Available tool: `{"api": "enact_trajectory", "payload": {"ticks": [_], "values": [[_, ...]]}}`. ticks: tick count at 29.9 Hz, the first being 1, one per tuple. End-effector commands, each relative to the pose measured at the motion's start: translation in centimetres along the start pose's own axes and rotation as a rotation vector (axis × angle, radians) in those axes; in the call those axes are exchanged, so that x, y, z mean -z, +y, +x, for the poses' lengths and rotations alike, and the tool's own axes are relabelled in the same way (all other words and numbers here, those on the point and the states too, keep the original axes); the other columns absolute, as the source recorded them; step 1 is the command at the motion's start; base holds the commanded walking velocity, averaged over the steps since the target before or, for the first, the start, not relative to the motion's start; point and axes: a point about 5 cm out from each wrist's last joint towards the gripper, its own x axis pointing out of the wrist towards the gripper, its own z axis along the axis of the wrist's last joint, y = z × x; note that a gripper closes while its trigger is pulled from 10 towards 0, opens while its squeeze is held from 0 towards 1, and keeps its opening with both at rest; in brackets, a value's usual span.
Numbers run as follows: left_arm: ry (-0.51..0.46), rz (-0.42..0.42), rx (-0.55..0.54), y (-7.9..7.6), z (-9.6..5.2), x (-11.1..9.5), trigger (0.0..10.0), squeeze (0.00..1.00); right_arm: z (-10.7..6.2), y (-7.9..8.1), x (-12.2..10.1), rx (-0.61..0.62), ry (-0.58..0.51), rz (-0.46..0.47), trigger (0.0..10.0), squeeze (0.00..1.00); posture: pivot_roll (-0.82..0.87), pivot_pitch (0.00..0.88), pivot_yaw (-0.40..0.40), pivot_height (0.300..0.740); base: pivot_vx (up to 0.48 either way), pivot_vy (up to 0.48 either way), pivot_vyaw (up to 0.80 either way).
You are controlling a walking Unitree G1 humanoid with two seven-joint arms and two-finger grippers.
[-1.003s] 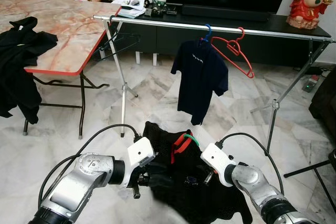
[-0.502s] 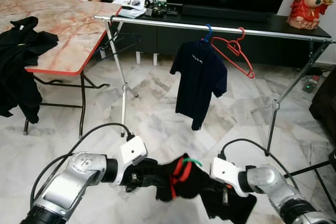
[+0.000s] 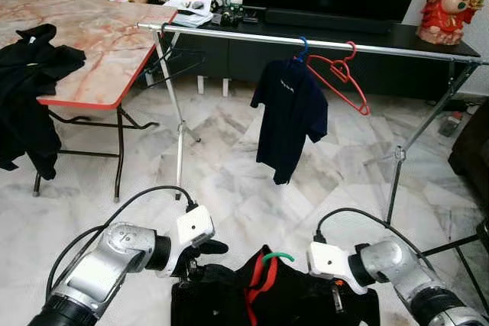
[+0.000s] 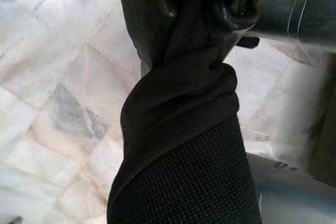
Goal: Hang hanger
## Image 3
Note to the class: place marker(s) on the black plastic clothes hanger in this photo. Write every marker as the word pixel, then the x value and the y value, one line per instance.
pixel 179 66

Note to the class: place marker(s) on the red laughing Buddha statue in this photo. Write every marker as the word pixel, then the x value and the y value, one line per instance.
pixel 451 5

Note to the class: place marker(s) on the dark brown sofa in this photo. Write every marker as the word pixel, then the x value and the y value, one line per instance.
pixel 472 158

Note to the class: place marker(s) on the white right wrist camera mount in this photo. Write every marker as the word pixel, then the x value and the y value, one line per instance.
pixel 332 263

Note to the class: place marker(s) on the silver metal clothes rack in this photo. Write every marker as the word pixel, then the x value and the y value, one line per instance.
pixel 397 52

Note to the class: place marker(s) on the blue plastic clothes hanger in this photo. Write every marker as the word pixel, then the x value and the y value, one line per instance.
pixel 305 47

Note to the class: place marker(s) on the black shirt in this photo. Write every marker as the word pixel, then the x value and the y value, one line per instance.
pixel 214 303

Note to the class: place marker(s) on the black soundbar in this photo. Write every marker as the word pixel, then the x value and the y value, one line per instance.
pixel 328 20

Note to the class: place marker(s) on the stack of white papers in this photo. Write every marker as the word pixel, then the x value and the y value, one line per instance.
pixel 191 13

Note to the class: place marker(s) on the navy blue t-shirt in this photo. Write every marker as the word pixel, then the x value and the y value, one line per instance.
pixel 290 112

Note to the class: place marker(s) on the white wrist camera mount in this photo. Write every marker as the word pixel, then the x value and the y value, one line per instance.
pixel 332 263
pixel 191 230

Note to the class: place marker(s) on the black television console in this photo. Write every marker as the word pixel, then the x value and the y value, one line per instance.
pixel 397 74

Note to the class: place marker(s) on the black metal stand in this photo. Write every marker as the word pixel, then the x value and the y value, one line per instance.
pixel 451 246

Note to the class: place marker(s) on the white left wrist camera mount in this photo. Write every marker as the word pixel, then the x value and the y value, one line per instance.
pixel 191 230

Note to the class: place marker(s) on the red plastic clothes hanger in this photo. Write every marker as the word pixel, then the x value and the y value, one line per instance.
pixel 365 106

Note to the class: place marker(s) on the floor power strip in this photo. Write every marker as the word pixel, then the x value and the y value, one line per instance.
pixel 451 124

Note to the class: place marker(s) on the marble pattern folding table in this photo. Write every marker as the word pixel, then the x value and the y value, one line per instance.
pixel 107 36

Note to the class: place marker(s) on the black garment with yellow logo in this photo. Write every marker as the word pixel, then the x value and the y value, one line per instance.
pixel 34 89

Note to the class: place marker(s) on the green plastic clothes hanger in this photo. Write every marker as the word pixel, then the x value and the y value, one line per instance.
pixel 279 255

